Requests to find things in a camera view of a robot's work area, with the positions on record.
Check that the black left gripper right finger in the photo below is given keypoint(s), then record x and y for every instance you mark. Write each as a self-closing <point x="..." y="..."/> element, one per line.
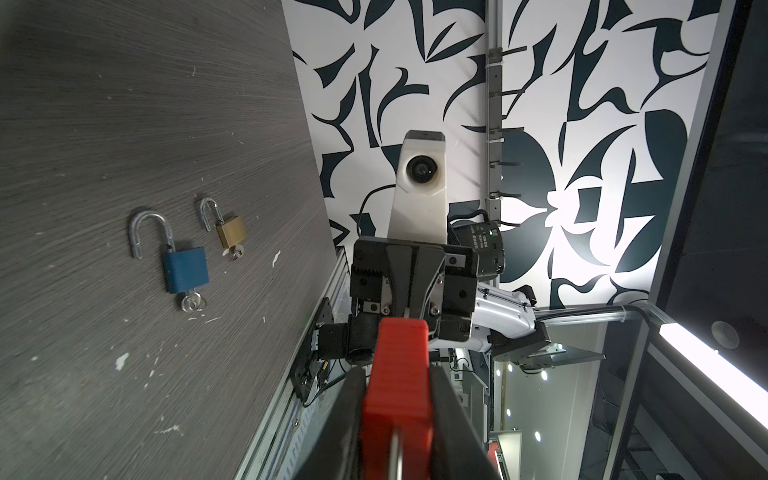
<point x="455" y="452"/>

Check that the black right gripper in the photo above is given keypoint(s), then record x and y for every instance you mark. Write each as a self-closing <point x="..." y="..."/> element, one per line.
<point x="433" y="282"/>

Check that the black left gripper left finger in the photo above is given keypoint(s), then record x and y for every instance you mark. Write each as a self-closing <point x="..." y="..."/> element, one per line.
<point x="336" y="453"/>

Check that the red safety padlock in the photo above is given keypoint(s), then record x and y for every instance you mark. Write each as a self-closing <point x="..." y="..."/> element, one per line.
<point x="397" y="420"/>

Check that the brass padlock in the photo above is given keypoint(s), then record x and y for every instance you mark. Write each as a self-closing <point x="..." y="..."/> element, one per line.
<point x="231" y="231"/>

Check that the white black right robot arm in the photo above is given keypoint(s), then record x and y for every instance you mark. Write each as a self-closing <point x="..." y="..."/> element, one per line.
<point x="505" y="325"/>

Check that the right blue padlock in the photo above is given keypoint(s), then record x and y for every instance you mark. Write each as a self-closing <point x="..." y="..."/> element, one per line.
<point x="185" y="270"/>

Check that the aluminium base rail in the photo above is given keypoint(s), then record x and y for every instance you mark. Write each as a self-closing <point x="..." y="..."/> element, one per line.
<point x="276" y="447"/>

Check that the grey wall hook rail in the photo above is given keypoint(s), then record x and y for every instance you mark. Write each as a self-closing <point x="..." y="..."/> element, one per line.
<point x="494" y="136"/>

